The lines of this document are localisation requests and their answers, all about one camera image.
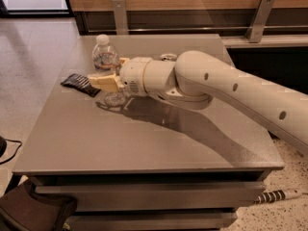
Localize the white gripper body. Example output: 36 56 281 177
120 57 152 96

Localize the clear plastic water bottle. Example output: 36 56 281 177
92 35 126 107

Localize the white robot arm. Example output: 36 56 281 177
88 51 308 154

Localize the dark rxbar chocolate bar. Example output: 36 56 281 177
61 73 100 97

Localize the red coca-cola can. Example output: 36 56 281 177
160 53 177 62

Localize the grey cabinet upper drawer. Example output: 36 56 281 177
36 182 265 212

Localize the grey cabinet drawer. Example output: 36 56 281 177
66 213 237 231
36 182 265 212

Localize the grey cabinet lower drawer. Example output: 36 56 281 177
66 213 237 231

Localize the black bag on floor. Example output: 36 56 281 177
0 180 77 231

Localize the metal wall rail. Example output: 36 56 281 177
87 25 308 35

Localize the left metal wall bracket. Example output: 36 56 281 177
112 0 129 35

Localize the metal wall bracket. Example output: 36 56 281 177
112 0 129 35
245 0 275 43

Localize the black cable on floor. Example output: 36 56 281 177
0 136 23 166

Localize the right metal wall bracket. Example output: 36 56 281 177
245 0 275 43

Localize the striped black white cable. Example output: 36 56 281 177
253 188 308 206

